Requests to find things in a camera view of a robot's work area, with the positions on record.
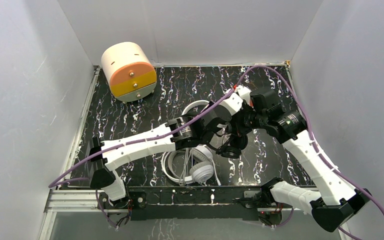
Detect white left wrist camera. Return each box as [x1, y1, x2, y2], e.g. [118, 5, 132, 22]
[219, 85, 251, 116]

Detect small white on-ear headphones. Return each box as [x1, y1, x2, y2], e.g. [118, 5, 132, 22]
[180, 100, 210, 118]

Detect large white over-ear headphones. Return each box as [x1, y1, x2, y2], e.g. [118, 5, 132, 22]
[161, 145, 222, 186]

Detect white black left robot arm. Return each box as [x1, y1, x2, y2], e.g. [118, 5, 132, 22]
[87, 104, 236, 208]

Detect black wired headphones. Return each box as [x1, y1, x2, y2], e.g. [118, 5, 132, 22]
[207, 123, 252, 159]

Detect pastel mini drawer cabinet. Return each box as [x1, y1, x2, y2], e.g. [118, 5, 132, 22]
[101, 42, 157, 103]

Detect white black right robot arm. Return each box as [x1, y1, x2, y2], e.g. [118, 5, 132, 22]
[220, 85, 370, 232]

